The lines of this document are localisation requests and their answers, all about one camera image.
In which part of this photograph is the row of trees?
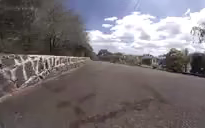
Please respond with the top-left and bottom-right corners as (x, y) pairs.
(0, 0), (95, 58)

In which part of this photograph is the grey asphalt road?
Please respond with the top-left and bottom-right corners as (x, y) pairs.
(0, 60), (205, 128)

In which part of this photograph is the dark round bush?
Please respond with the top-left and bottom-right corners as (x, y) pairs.
(189, 52), (205, 75)

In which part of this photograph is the stone wall with white joints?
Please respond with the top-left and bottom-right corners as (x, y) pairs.
(0, 54), (91, 101)

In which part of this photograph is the bushy green tree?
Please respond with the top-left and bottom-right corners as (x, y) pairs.
(165, 47), (190, 73)

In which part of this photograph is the group of buildings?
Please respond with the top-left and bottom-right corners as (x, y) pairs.
(97, 49), (168, 69)

